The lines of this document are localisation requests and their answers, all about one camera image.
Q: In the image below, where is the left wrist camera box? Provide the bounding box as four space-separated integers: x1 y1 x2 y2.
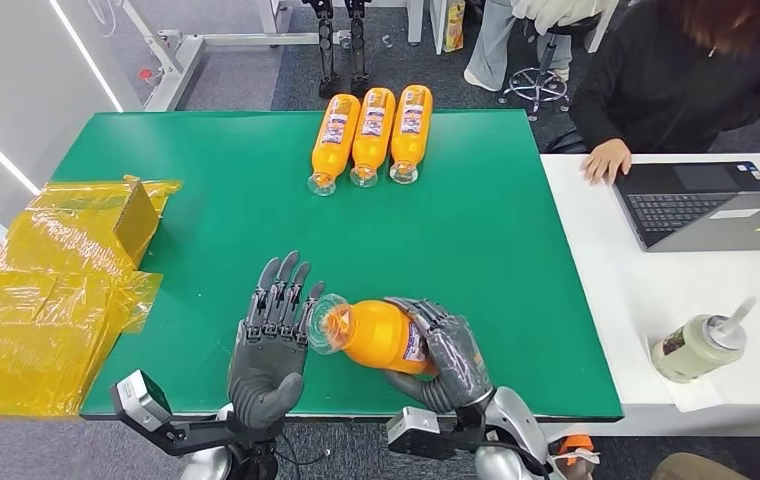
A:
109 369 249 458

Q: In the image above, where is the person's hand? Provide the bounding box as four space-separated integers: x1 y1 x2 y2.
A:
580 137 634 187

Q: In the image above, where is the white paper napkin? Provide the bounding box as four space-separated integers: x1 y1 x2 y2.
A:
644 334 726 414

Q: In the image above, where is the chrome base stool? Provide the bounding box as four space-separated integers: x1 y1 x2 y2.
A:
498 15 604 123

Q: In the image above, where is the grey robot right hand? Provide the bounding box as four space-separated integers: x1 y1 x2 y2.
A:
383 296 496 416

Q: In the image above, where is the person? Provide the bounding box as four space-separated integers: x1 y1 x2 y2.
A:
568 0 760 187
462 0 626 93

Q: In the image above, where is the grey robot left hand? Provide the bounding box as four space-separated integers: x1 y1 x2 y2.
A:
226 249 327 433

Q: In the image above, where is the orange juice bottle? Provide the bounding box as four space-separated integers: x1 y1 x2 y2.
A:
349 87 397 189
389 84 434 185
307 293 440 378
307 93 362 197

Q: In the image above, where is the yellow film wrapped box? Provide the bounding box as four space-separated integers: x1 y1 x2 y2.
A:
111 177 163 268

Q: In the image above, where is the glass jar with straw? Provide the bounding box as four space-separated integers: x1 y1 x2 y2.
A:
650 296 758 385

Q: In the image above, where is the orange white tag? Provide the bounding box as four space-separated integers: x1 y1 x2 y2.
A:
547 433 602 480

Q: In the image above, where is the white robot support gantry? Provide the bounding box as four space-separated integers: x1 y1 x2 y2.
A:
118 0 429 113

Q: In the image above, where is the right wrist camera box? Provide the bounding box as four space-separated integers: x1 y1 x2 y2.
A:
386 406 461 462

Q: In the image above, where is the grey humanoid robot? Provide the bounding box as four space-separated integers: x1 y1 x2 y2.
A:
301 0 373 99

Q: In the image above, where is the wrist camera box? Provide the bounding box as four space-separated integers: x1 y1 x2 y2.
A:
109 369 249 458
386 406 461 462

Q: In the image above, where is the yellow carton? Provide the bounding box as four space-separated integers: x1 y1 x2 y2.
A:
442 0 468 54

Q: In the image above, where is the green table mat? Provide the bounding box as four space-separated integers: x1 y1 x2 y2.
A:
51 109 624 423

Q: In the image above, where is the white desk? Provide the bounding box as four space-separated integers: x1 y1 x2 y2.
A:
538 153 760 439

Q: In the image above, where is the grey laptop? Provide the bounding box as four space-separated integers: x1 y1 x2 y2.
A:
613 160 760 254

